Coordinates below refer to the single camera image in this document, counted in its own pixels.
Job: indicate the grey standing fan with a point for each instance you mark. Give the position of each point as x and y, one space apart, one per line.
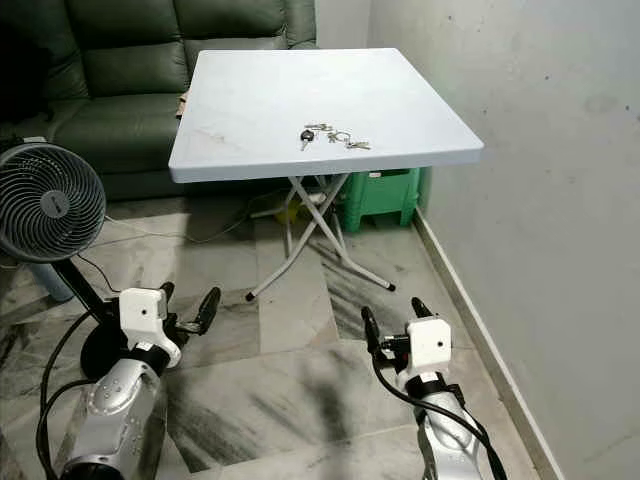
50 205

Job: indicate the grey cylinder container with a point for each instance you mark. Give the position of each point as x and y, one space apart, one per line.
50 282

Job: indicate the white folding table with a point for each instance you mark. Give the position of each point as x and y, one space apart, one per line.
310 90

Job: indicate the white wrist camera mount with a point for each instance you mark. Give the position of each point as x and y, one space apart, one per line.
142 315
428 345

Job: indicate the tan cloth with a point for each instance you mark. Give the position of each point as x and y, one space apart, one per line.
183 102

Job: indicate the small yellow object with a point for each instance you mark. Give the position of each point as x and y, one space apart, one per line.
290 212

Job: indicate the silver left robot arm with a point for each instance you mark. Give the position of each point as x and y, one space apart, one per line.
120 410

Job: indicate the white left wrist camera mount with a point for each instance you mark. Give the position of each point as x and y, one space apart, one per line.
142 315

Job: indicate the green leather sofa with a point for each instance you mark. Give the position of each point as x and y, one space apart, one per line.
120 120

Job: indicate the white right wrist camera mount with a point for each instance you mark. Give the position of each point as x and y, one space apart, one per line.
428 345

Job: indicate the bunch of keys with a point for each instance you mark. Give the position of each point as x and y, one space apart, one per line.
322 133

